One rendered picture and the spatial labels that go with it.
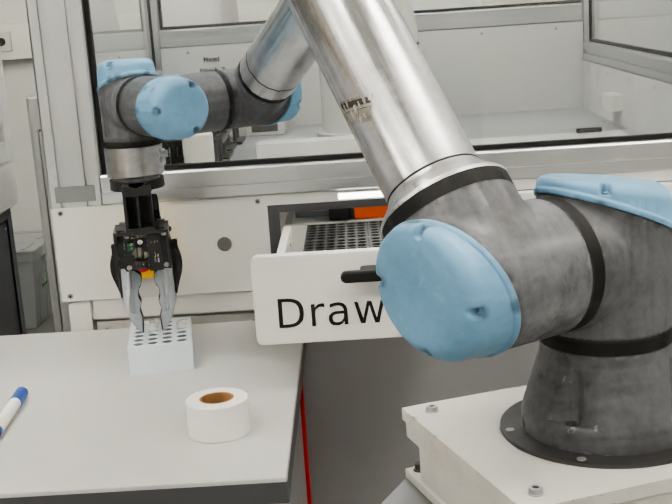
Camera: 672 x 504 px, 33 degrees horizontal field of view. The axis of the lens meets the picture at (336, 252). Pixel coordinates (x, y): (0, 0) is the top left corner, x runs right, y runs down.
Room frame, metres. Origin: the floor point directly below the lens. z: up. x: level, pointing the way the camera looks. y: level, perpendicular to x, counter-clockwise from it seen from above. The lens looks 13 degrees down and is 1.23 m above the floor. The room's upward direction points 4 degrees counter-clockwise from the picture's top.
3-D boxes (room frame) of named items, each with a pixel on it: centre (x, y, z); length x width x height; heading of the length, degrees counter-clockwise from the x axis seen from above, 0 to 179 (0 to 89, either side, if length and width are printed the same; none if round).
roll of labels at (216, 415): (1.20, 0.14, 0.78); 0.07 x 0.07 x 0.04
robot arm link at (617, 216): (0.96, -0.23, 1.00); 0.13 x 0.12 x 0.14; 123
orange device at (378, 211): (2.04, -0.05, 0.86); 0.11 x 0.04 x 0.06; 89
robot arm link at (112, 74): (1.48, 0.25, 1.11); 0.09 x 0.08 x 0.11; 33
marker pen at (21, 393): (1.29, 0.40, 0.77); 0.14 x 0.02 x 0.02; 2
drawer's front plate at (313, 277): (1.33, -0.04, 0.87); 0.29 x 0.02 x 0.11; 89
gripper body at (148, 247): (1.47, 0.25, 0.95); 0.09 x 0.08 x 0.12; 7
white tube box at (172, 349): (1.49, 0.25, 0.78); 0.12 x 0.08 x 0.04; 7
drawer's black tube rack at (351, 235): (1.53, -0.05, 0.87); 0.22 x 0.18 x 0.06; 179
